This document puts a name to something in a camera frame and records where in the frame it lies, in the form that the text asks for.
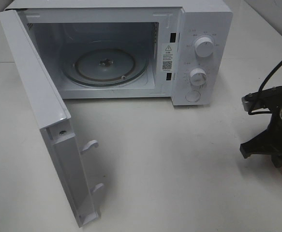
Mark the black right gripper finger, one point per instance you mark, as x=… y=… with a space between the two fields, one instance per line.
x=259 y=145

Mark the white round door button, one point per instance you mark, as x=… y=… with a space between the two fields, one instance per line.
x=193 y=96

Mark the white microwave door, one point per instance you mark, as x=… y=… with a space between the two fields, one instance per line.
x=53 y=118

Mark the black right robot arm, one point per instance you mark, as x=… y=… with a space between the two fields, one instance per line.
x=269 y=142

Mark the white lower timer knob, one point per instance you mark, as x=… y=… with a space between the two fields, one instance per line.
x=198 y=77

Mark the white upper power knob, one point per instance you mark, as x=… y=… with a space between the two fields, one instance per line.
x=204 y=46

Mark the white microwave oven body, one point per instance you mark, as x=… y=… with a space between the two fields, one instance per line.
x=150 y=23

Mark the white warning label sticker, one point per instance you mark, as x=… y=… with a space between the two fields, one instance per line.
x=168 y=53

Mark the glass microwave turntable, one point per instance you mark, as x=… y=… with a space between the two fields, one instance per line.
x=103 y=63

